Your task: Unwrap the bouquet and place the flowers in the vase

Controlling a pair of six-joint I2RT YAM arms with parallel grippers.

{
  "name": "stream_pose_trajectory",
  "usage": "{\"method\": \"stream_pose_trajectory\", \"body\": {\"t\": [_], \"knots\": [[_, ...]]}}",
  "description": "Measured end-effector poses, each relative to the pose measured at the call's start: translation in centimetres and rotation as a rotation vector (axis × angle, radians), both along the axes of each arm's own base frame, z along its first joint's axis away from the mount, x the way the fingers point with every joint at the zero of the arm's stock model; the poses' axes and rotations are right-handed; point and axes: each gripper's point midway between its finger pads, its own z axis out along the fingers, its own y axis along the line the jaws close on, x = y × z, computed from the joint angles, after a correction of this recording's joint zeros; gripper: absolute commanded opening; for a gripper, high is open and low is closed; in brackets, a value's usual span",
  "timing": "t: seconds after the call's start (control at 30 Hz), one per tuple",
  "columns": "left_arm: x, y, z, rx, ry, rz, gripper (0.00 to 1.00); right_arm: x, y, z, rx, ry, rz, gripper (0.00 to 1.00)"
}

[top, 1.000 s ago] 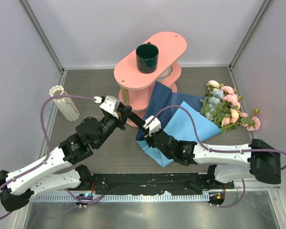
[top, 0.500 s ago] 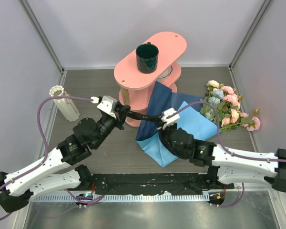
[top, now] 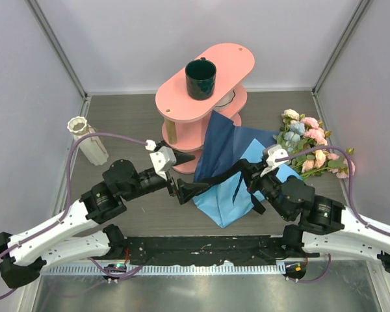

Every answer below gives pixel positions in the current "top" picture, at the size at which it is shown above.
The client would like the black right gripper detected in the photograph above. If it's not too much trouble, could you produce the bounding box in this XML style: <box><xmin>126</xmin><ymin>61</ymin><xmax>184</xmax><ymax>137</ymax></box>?
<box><xmin>237</xmin><ymin>161</ymin><xmax>291</xmax><ymax>220</ymax></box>

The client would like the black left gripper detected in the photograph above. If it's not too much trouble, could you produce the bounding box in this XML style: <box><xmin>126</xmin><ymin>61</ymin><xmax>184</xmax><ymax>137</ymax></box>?
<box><xmin>122</xmin><ymin>148</ymin><xmax>208</xmax><ymax>203</ymax></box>

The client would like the black ribbon gold lettering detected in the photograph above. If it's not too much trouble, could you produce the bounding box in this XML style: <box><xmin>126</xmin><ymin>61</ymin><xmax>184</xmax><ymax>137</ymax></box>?
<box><xmin>200</xmin><ymin>159</ymin><xmax>266</xmax><ymax>215</ymax></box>

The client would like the blue wrapping paper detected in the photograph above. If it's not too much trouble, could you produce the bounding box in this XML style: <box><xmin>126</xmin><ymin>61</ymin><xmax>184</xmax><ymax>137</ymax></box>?
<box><xmin>194</xmin><ymin>112</ymin><xmax>305</xmax><ymax>228</ymax></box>

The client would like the artificial flower bunch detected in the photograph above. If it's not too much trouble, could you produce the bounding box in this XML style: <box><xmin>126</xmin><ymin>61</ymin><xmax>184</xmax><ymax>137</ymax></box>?
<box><xmin>274</xmin><ymin>109</ymin><xmax>356</xmax><ymax>179</ymax></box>

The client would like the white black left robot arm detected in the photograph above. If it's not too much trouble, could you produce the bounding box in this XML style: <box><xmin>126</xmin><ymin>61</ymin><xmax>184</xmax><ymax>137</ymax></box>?
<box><xmin>0</xmin><ymin>146</ymin><xmax>210</xmax><ymax>289</ymax></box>

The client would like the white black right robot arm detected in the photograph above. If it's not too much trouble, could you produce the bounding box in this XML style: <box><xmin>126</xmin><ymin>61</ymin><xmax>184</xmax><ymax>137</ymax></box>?
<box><xmin>242</xmin><ymin>162</ymin><xmax>390</xmax><ymax>273</ymax></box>

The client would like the white ribbed ceramic vase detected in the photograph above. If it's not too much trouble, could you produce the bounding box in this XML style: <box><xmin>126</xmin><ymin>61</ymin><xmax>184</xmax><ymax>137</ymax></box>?
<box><xmin>67</xmin><ymin>116</ymin><xmax>109</xmax><ymax>166</ymax></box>

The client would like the white bowl on shelf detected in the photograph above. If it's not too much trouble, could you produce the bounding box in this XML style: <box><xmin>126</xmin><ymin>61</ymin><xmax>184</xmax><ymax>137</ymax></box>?
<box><xmin>213</xmin><ymin>89</ymin><xmax>236</xmax><ymax>112</ymax></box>

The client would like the pink three-tier wooden shelf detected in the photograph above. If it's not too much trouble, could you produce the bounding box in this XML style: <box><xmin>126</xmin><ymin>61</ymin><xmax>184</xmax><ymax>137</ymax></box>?
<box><xmin>155</xmin><ymin>43</ymin><xmax>255</xmax><ymax>174</ymax></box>

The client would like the dark green cup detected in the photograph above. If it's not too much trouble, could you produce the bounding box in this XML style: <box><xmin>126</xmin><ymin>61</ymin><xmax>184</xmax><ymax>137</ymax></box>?
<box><xmin>185</xmin><ymin>57</ymin><xmax>216</xmax><ymax>101</ymax></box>

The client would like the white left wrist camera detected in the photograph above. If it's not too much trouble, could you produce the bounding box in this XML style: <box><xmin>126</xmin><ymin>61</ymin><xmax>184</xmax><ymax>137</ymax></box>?
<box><xmin>145</xmin><ymin>140</ymin><xmax>177</xmax><ymax>181</ymax></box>

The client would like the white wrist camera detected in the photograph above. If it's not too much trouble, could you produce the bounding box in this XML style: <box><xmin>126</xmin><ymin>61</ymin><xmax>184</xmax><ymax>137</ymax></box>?
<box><xmin>145</xmin><ymin>140</ymin><xmax>177</xmax><ymax>181</ymax></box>
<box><xmin>260</xmin><ymin>144</ymin><xmax>289</xmax><ymax>177</ymax></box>

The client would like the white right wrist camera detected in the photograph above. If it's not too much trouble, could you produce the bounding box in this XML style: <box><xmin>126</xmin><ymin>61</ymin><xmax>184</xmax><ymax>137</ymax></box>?
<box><xmin>260</xmin><ymin>144</ymin><xmax>289</xmax><ymax>177</ymax></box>

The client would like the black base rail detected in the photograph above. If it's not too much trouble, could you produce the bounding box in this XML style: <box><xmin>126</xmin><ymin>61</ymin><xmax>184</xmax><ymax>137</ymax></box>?
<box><xmin>87</xmin><ymin>234</ymin><xmax>309</xmax><ymax>266</ymax></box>

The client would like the white slotted cable duct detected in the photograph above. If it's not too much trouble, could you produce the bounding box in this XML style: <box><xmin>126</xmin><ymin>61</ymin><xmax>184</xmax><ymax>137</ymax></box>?
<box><xmin>42</xmin><ymin>261</ymin><xmax>285</xmax><ymax>276</ymax></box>

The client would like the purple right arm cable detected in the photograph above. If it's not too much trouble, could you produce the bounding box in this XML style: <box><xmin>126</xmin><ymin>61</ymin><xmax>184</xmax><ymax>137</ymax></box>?
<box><xmin>276</xmin><ymin>145</ymin><xmax>390</xmax><ymax>283</ymax></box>

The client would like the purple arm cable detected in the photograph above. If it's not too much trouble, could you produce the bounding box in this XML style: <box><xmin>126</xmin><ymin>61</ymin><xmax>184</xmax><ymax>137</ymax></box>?
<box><xmin>276</xmin><ymin>145</ymin><xmax>390</xmax><ymax>283</ymax></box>
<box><xmin>0</xmin><ymin>132</ymin><xmax>152</xmax><ymax>300</ymax></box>

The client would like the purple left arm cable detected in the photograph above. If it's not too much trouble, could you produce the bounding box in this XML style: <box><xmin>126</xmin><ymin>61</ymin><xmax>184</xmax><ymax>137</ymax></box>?
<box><xmin>0</xmin><ymin>132</ymin><xmax>152</xmax><ymax>300</ymax></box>

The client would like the right aluminium frame post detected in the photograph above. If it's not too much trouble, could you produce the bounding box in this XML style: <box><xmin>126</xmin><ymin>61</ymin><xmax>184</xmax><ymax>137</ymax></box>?
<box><xmin>312</xmin><ymin>0</ymin><xmax>372</xmax><ymax>96</ymax></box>

